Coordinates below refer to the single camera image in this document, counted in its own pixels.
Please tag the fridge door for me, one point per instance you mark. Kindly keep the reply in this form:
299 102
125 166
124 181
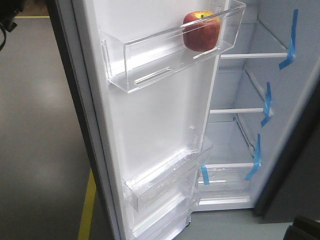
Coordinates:
128 134

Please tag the clear upper door bin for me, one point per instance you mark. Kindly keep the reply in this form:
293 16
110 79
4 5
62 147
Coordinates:
137 63

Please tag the clear lower door bin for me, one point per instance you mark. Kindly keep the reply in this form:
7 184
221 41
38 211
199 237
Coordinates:
166 212

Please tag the dark grey fridge body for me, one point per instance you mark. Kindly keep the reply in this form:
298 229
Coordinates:
265 110

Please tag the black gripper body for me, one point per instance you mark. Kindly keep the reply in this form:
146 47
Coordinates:
9 9

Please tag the clear door bin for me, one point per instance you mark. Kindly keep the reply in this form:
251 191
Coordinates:
137 63
144 190
166 212

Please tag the clear middle door bin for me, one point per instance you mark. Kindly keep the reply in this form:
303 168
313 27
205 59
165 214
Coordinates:
144 190

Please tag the clear fridge crisper drawer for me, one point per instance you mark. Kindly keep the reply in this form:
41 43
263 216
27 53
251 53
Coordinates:
224 177

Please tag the red yellow apple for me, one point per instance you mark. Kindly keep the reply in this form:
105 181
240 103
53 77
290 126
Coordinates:
202 36

